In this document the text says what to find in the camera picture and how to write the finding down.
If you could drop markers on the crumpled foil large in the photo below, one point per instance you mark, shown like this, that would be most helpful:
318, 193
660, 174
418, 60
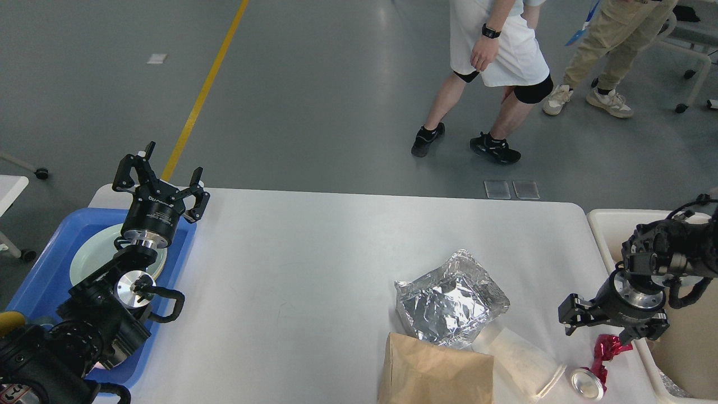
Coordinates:
449, 306

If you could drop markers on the teal mug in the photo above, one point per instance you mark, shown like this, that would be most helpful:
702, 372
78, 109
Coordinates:
11, 320

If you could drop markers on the white paper cup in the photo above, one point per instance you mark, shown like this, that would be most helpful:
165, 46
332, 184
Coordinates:
530, 371

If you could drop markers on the crushed red can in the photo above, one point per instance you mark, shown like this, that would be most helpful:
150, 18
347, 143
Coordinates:
590, 382

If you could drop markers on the person in beige trousers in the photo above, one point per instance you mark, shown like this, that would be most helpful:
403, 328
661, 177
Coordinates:
620, 31

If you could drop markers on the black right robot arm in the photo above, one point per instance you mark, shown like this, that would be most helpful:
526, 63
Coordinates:
667, 262

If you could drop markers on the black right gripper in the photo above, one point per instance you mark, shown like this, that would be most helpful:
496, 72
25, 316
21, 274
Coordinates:
634, 303

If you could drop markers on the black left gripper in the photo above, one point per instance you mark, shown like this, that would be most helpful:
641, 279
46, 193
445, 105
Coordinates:
153, 216

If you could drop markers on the white side table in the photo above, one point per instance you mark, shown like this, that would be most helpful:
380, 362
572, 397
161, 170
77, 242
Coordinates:
11, 188

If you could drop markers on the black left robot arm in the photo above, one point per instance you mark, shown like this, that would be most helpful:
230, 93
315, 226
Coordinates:
103, 321

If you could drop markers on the person in white shorts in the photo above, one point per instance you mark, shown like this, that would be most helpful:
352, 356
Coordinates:
496, 41

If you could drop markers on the blue plastic tray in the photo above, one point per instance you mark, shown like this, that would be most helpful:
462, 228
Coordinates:
48, 283

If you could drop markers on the green plate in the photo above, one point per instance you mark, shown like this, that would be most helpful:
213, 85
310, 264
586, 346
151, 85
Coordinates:
95, 252

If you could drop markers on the white plastic bin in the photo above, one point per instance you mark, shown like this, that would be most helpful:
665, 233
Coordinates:
687, 351

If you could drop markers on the brown paper bag near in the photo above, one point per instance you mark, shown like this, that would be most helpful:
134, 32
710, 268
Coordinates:
419, 372

